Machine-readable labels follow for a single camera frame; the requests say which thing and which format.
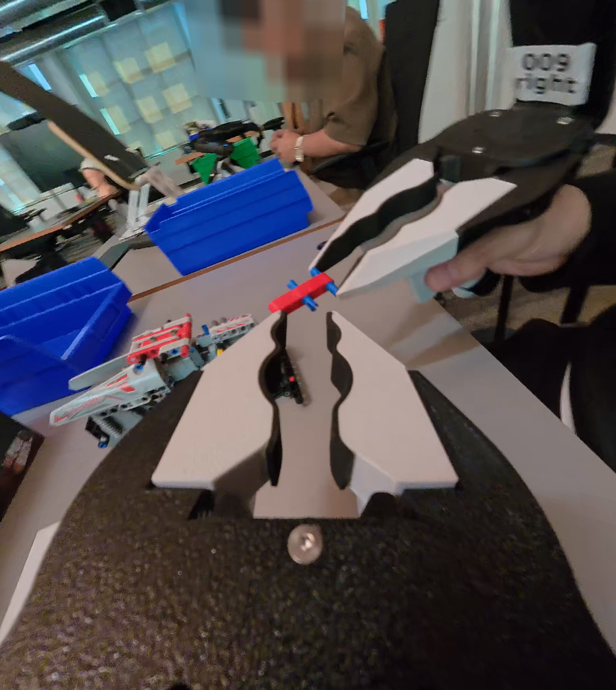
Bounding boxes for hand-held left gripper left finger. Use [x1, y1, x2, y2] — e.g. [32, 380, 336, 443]
[152, 312, 288, 491]

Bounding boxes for person's right hand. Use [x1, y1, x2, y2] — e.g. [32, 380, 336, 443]
[427, 183, 592, 295]

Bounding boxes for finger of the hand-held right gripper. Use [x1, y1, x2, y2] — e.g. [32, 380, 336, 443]
[316, 157, 452, 273]
[336, 184, 518, 301]

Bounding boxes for grey desk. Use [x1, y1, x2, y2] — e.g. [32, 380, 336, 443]
[0, 216, 616, 690]

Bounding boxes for silver flexible duct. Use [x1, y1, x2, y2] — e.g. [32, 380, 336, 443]
[0, 0, 105, 61]

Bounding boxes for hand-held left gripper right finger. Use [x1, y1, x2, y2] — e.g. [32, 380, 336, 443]
[326, 311, 459, 500]

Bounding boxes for white instruction booklet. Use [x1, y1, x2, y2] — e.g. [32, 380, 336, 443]
[0, 520, 62, 669]

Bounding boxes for red toy beam blue pins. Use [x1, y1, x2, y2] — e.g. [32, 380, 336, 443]
[268, 267, 339, 314]

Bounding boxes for blue storage bin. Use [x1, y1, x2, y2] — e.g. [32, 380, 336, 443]
[0, 256, 133, 416]
[145, 156, 314, 277]

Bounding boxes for green storage bin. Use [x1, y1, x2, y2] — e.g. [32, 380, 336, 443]
[192, 137, 261, 185]

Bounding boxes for grey red toy brick vehicle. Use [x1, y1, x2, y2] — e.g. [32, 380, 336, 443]
[49, 314, 309, 449]

